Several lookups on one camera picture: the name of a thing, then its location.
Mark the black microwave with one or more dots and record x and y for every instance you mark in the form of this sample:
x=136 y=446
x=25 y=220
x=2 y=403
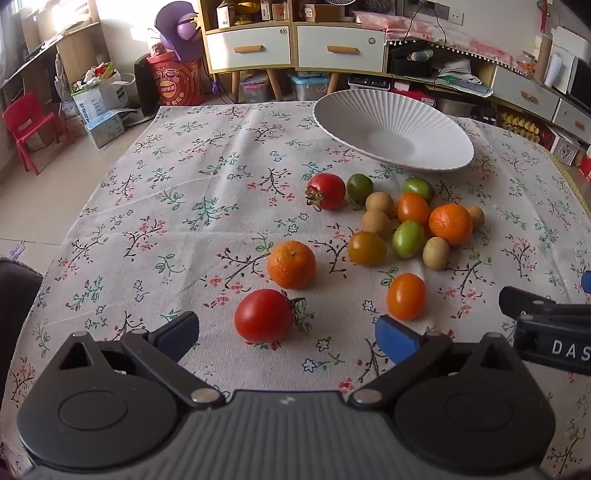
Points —
x=581 y=85

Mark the wooden side desk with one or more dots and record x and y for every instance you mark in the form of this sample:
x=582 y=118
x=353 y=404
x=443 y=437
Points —
x=46 y=46

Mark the yellow egg cartons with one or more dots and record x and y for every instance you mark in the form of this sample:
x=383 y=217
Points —
x=519 y=124

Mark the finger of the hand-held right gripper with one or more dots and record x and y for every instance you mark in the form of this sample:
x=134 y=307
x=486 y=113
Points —
x=587 y=281
x=531 y=302

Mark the wall socket strip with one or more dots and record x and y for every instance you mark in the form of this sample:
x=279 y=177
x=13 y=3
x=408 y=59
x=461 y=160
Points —
x=434 y=11

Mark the low wooden console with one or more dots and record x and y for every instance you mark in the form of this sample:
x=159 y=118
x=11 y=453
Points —
x=485 y=74

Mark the clear bin blue lid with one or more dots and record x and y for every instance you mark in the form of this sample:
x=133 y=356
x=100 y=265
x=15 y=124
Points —
x=309 y=87

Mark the clear storage bin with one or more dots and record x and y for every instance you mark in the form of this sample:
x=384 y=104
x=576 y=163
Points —
x=254 y=90

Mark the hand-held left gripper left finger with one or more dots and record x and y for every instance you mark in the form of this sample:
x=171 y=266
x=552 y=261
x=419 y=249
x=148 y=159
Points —
x=180 y=334

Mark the black panel heater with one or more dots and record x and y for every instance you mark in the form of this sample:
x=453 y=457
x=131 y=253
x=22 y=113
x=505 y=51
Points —
x=145 y=87

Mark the brownish yellow tomato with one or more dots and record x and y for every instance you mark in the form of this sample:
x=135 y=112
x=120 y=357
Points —
x=367 y=248

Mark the red tomato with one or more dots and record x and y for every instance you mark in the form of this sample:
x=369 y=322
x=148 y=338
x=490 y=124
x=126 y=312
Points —
x=263 y=316
x=328 y=191

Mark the white console drawer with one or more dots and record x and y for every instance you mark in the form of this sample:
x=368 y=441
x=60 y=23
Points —
x=508 y=87
x=568 y=113

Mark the glass jar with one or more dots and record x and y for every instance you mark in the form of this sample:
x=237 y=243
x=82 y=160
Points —
x=526 y=64

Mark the small cardboard box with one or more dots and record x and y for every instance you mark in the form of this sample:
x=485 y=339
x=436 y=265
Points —
x=323 y=13

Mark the pink patterned cloth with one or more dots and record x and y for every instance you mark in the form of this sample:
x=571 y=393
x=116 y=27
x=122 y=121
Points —
x=461 y=44

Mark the white patterned box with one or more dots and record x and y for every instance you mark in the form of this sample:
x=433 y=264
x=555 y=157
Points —
x=565 y=150

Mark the pile of papers and cloth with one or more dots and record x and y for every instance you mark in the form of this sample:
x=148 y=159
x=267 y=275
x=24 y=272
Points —
x=464 y=81

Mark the floral tablecloth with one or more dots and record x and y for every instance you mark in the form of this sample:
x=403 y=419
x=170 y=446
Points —
x=184 y=230

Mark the red plastic chair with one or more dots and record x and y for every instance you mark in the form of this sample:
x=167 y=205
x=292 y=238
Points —
x=27 y=120

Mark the white paper roll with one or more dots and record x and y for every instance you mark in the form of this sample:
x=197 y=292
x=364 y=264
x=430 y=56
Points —
x=554 y=69

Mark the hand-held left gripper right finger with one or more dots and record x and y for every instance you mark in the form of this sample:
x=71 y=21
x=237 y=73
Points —
x=397 y=341

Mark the black case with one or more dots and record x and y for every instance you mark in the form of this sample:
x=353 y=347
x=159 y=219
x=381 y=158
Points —
x=411 y=64

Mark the tan longan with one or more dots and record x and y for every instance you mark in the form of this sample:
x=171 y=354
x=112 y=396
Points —
x=477 y=218
x=374 y=222
x=379 y=203
x=436 y=253

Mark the orange cherry tomato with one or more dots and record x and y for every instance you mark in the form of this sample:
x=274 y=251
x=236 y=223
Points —
x=406 y=296
x=413 y=208

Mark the red round drum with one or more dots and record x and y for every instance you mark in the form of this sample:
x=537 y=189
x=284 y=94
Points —
x=175 y=83

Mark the blue and white carton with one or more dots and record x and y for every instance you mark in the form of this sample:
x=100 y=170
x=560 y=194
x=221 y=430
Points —
x=105 y=129

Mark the light green tomato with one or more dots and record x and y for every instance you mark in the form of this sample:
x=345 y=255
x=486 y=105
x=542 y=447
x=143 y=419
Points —
x=418 y=187
x=408 y=238

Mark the white cabinet drawer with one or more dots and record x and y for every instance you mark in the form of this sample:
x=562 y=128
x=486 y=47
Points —
x=318 y=39
x=231 y=39

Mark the open cardboard box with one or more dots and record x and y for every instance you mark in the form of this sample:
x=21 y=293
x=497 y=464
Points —
x=99 y=97

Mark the clear bin black lid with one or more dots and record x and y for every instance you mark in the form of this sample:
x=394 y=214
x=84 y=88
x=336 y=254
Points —
x=369 y=83

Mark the red box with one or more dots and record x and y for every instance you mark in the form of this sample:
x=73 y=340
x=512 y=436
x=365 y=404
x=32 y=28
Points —
x=415 y=95

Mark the wooden cabinet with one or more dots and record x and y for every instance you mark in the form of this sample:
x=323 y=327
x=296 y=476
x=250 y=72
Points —
x=293 y=46

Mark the white ribbed plate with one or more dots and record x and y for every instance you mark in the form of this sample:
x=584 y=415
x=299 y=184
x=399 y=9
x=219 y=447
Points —
x=392 y=134

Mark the dark green tomato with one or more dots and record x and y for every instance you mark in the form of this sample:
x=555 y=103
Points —
x=359 y=186

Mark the brown cardboard tube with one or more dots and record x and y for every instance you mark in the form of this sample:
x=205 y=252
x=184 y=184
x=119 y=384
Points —
x=543 y=57

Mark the orange mandarin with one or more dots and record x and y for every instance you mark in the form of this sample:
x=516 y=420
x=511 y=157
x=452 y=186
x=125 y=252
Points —
x=292 y=264
x=450 y=224

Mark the purple toy figure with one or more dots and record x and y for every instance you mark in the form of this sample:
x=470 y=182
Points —
x=178 y=27

